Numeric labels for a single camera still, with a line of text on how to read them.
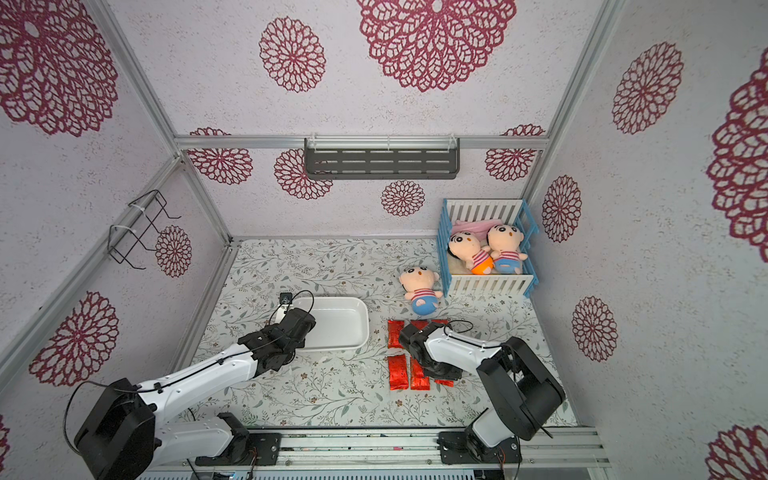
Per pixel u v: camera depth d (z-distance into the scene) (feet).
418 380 2.75
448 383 2.75
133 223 2.49
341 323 3.39
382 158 3.03
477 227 3.59
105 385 1.40
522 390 1.46
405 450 2.48
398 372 2.82
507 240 3.25
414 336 2.18
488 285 3.28
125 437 1.31
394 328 3.11
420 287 3.20
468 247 3.28
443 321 3.28
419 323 3.20
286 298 2.39
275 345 2.04
